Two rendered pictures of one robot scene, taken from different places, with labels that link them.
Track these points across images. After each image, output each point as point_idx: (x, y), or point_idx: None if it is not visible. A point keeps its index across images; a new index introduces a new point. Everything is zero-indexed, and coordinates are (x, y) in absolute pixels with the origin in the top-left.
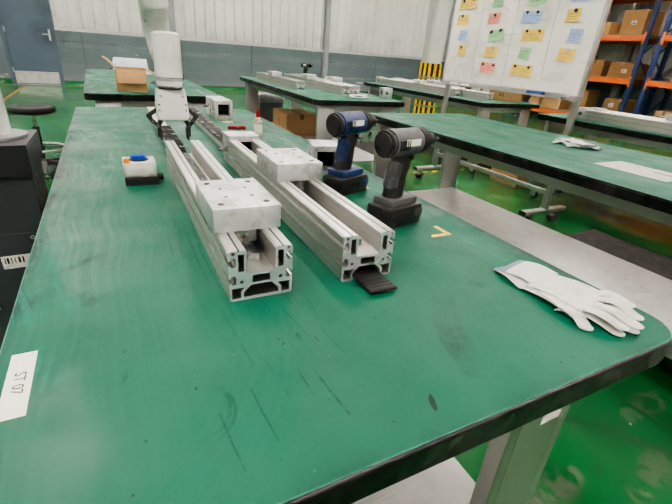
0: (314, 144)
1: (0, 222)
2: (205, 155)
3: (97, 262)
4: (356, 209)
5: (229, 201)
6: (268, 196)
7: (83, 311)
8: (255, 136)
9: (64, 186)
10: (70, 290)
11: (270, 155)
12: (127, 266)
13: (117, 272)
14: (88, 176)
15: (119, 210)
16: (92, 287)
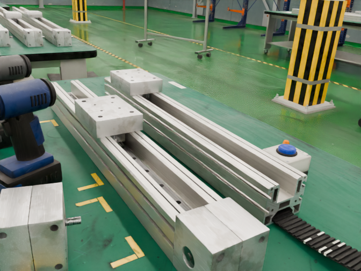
0: (56, 188)
1: None
2: (209, 141)
3: (200, 107)
4: (62, 91)
5: (135, 71)
6: (117, 73)
7: (181, 94)
8: (183, 213)
9: (327, 157)
10: (195, 99)
11: (124, 104)
12: (185, 106)
13: (186, 104)
14: (344, 177)
15: (239, 135)
16: (188, 100)
